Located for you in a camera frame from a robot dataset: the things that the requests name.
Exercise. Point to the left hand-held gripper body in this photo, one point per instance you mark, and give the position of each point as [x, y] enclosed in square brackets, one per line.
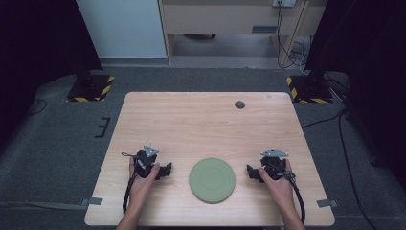
[146, 163]

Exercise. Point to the dark round table grommet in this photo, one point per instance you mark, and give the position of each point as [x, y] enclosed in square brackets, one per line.
[239, 104]

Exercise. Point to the grey power strip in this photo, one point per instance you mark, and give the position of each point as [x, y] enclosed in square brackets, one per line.
[283, 2]

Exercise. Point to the black yellow-striped stand base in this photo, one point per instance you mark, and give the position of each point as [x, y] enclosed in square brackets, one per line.
[91, 89]
[308, 91]

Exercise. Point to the dark curtain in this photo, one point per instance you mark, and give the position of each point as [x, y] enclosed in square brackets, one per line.
[367, 64]
[38, 48]

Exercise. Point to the grey tape piece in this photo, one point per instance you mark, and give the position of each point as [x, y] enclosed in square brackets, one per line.
[92, 201]
[327, 203]

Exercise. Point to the grey floor tape strip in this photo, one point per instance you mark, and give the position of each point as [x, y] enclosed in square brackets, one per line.
[41, 205]

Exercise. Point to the person's right hand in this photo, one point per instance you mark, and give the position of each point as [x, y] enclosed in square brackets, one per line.
[281, 191]

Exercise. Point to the person's left hand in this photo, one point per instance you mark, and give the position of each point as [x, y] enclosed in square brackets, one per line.
[140, 190]

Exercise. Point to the white partition panel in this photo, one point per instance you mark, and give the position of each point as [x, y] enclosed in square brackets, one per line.
[121, 28]

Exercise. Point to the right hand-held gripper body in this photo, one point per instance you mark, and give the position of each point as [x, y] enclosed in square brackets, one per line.
[274, 164]

